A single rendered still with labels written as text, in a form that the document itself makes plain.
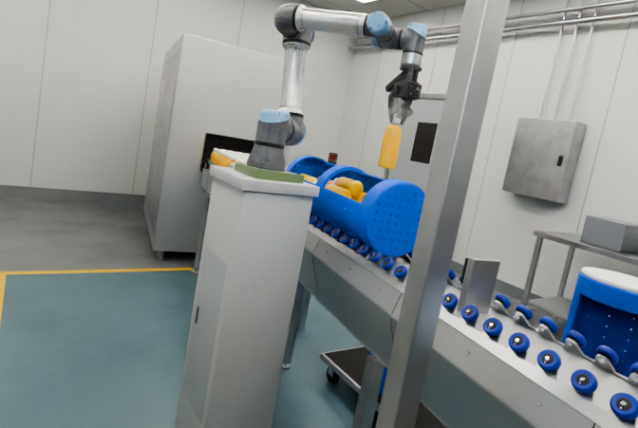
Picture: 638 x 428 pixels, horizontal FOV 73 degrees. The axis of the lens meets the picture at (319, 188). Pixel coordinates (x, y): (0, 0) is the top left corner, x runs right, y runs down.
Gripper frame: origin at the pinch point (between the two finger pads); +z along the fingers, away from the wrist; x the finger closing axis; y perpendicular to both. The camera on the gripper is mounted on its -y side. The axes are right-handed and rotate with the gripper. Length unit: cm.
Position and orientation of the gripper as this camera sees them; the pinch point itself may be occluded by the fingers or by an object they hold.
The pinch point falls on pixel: (395, 120)
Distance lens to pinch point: 167.4
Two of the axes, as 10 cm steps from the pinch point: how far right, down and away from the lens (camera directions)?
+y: 4.2, 1.7, -8.9
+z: -1.8, 9.8, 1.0
